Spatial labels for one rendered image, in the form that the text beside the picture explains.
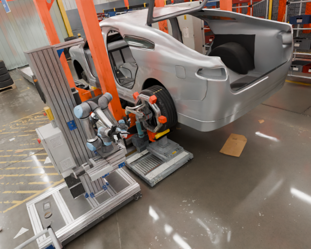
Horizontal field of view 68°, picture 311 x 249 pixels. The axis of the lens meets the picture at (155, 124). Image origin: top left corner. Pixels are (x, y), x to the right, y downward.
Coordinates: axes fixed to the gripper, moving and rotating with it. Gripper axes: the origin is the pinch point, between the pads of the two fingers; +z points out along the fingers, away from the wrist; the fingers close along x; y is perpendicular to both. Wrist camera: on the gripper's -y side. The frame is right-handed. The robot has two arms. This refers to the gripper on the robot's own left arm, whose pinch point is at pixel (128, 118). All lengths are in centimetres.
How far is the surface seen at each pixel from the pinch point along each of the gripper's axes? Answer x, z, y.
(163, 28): 36, 344, -67
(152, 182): 29, -51, 75
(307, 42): 328, 225, -13
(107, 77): -20, 17, -57
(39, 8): -160, 151, -159
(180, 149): 68, 8, 67
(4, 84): -629, 513, 59
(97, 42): -21, 17, -105
